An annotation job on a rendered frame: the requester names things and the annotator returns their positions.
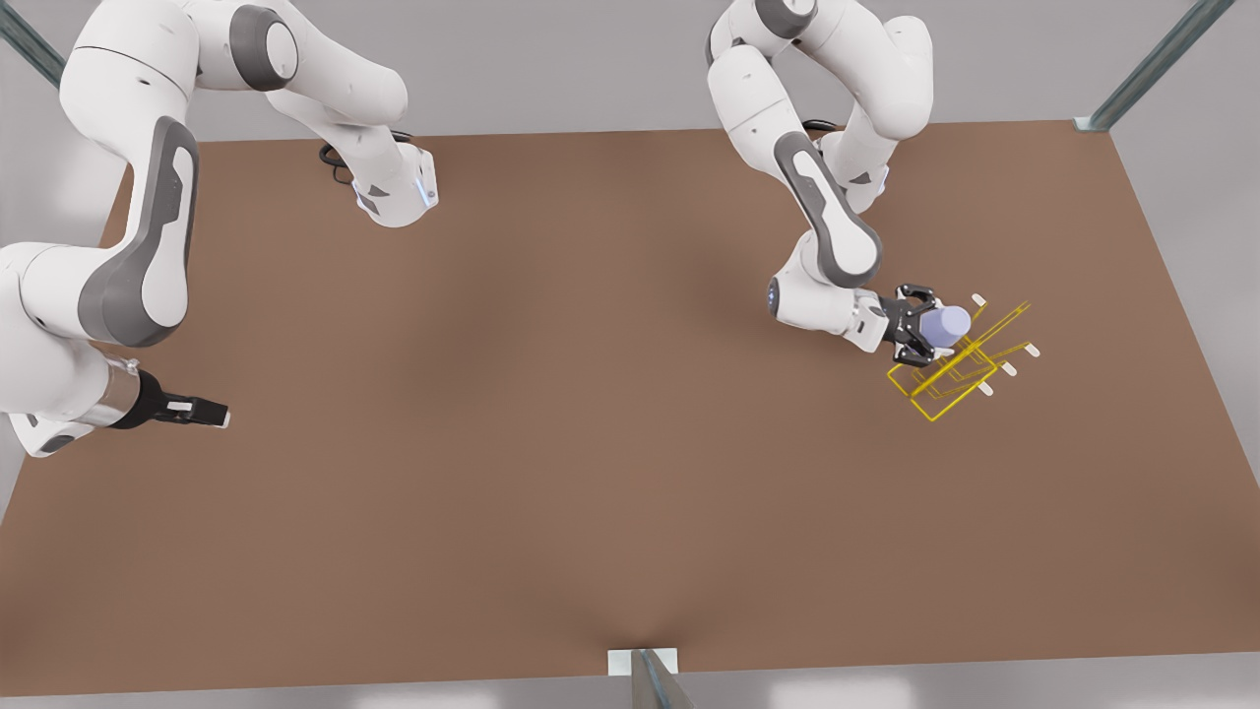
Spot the lilac cup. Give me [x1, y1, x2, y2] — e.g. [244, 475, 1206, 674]
[919, 305, 974, 352]

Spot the yellow wire cup holder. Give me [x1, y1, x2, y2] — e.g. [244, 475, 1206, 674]
[886, 292, 1042, 424]

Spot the silver frame post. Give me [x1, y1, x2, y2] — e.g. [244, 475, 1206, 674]
[0, 8, 68, 92]
[1073, 0, 1237, 133]
[607, 647, 696, 709]

